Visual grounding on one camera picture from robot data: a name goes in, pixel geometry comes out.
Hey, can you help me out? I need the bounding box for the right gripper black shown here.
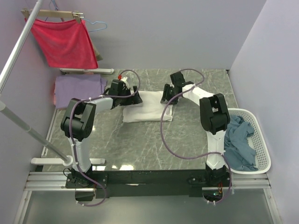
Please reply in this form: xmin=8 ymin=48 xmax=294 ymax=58
xmin=161 ymin=84 xmax=179 ymax=106

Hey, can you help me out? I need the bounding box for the white rack foot rear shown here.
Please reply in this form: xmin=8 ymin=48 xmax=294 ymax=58
xmin=60 ymin=68 xmax=114 ymax=75

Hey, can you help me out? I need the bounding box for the black base beam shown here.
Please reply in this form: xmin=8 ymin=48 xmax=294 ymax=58
xmin=65 ymin=168 xmax=229 ymax=201

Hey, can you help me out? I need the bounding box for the white rack foot front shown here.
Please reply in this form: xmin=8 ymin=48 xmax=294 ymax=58
xmin=30 ymin=158 xmax=106 ymax=166

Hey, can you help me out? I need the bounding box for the white t-shirt red print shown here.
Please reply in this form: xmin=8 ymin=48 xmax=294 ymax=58
xmin=123 ymin=91 xmax=165 ymax=123

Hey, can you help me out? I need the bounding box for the red towel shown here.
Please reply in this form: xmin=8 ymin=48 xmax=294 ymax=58
xmin=31 ymin=19 xmax=98 ymax=69

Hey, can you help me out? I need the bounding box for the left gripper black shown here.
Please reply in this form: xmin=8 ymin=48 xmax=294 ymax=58
xmin=118 ymin=86 xmax=142 ymax=106

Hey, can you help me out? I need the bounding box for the wooden clip hanger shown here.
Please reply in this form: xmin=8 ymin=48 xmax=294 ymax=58
xmin=20 ymin=8 xmax=85 ymax=23

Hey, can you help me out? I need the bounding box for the folded purple t-shirt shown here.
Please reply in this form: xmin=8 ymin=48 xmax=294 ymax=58
xmin=54 ymin=74 xmax=107 ymax=109

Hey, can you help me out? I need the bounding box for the white laundry basket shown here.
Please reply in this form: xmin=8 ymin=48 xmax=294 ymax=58
xmin=228 ymin=108 xmax=271 ymax=175

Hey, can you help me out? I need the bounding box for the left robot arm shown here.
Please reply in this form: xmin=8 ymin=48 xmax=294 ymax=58
xmin=60 ymin=78 xmax=142 ymax=188

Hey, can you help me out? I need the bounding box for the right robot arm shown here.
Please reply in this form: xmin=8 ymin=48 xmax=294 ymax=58
xmin=160 ymin=71 xmax=230 ymax=186

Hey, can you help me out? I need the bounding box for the aluminium rail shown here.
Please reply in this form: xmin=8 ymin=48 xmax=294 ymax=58
xmin=24 ymin=172 xmax=271 ymax=191

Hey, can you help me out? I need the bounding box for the metal clothes rack pole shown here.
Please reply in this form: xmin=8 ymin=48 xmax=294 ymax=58
xmin=0 ymin=0 xmax=74 ymax=166

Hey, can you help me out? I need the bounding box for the white rack foot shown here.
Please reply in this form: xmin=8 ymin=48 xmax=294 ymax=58
xmin=30 ymin=158 xmax=106 ymax=166
xmin=60 ymin=68 xmax=114 ymax=75

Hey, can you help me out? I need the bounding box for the blue-grey t-shirt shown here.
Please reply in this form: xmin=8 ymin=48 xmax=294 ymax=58
xmin=224 ymin=115 xmax=257 ymax=172

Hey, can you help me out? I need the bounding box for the blue wire hanger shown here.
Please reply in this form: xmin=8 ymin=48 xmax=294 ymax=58
xmin=45 ymin=0 xmax=108 ymax=33

